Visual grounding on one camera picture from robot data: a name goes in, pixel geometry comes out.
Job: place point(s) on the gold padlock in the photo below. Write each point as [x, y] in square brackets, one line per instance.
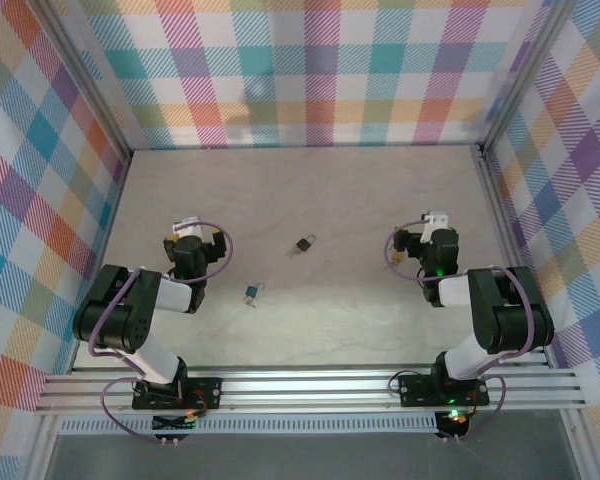
[397, 258]

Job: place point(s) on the blue padlock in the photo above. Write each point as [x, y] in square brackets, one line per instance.
[251, 291]

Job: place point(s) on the black padlock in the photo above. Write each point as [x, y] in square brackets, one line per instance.
[305, 245]

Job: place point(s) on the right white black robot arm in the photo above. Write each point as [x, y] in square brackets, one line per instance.
[510, 310]

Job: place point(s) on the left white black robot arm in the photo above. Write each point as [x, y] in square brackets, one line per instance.
[115, 310]

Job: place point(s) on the plaid backdrop cloth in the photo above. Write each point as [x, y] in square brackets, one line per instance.
[305, 75]
[25, 200]
[580, 200]

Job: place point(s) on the black controller board with leds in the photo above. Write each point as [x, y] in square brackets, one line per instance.
[172, 424]
[455, 422]

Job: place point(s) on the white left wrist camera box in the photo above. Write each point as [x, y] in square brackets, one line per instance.
[190, 227]

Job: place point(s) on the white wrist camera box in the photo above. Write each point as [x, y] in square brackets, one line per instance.
[434, 222]
[190, 227]

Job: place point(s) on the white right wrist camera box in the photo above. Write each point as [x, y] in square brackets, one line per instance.
[434, 222]

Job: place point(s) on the aluminium side rail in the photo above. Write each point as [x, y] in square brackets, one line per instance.
[105, 250]
[507, 240]

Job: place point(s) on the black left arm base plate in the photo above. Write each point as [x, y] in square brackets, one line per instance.
[211, 384]

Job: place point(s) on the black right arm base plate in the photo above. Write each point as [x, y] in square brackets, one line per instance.
[415, 395]

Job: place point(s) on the aluminium mounting rail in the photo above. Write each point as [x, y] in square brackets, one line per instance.
[305, 392]

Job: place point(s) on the aluminium frame post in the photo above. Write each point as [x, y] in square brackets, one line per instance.
[521, 80]
[87, 80]

